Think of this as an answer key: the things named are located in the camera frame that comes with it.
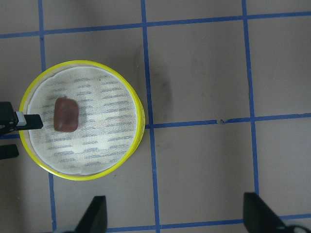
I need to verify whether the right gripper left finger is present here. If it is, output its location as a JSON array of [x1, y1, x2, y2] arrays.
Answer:
[[73, 196, 107, 233]]

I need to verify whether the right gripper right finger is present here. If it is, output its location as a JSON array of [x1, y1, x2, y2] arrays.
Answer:
[[243, 192, 301, 233]]

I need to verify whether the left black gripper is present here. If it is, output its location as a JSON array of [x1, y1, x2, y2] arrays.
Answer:
[[0, 101, 43, 159]]

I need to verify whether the brown bun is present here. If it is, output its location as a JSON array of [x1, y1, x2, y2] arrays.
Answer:
[[53, 98, 79, 133]]

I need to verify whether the yellow bamboo steamer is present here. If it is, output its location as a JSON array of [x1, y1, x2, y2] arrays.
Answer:
[[19, 60, 145, 181]]

